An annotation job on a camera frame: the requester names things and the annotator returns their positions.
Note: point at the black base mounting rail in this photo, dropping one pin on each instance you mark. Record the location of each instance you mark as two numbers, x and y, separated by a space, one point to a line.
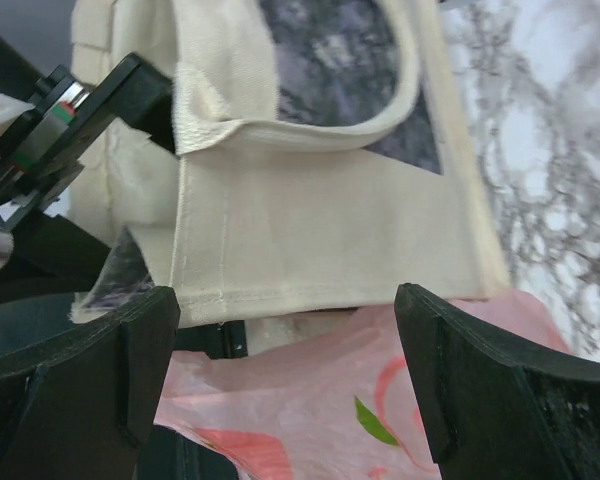
238 339

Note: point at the pink plastic grocery bag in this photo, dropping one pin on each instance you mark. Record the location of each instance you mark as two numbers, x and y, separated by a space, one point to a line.
337 406

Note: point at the canvas tote bag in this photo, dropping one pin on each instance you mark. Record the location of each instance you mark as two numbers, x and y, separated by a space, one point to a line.
252 216

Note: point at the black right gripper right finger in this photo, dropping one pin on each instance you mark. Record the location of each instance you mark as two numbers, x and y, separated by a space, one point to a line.
495 405

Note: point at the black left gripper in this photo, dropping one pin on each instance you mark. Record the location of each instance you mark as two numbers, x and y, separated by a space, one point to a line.
39 159

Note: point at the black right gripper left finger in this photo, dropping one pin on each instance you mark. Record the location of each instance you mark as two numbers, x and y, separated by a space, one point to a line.
77 401

